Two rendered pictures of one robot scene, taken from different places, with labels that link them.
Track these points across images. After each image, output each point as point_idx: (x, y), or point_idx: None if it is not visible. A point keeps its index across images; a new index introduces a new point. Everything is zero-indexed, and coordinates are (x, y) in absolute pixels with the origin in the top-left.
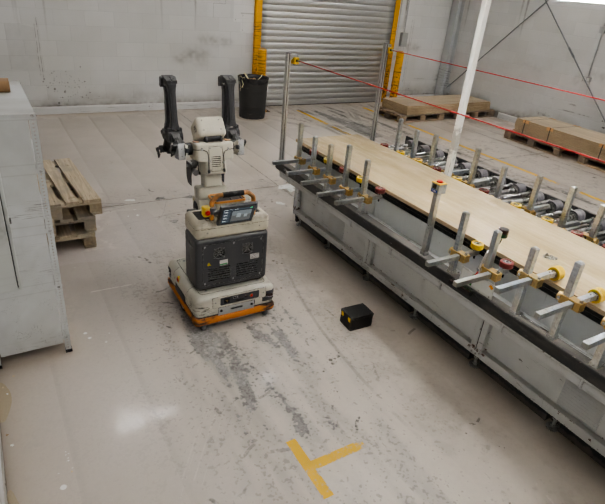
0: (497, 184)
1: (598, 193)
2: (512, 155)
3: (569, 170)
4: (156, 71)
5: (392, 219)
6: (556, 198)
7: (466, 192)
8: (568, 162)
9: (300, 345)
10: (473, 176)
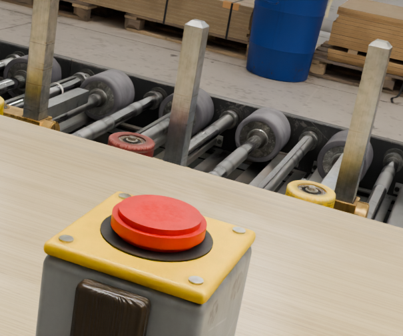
0: (173, 107)
1: (204, 87)
2: (0, 26)
3: (124, 46)
4: None
5: None
6: (330, 125)
7: (73, 171)
8: (111, 31)
9: None
10: (46, 85)
